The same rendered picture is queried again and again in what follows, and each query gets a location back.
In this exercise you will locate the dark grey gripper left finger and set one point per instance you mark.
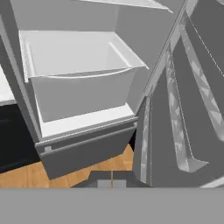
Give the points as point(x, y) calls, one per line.
point(104, 183)

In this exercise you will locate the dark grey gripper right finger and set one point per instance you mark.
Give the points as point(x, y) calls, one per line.
point(119, 183)

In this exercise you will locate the grey fridge door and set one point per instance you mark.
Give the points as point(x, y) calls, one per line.
point(162, 145)

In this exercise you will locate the clear fridge door bin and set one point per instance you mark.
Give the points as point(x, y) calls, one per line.
point(175, 116)
point(210, 97)

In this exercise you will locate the white fridge crisper drawer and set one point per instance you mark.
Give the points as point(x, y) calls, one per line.
point(81, 96)

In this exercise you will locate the grey fridge body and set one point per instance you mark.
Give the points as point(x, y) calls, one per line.
point(140, 32)

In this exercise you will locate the glass fridge shelf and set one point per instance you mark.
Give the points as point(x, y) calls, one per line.
point(131, 3)

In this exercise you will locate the grey freezer drawer front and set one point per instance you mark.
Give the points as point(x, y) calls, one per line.
point(81, 154)

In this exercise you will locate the black cupboard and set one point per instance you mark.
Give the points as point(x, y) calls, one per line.
point(14, 137)

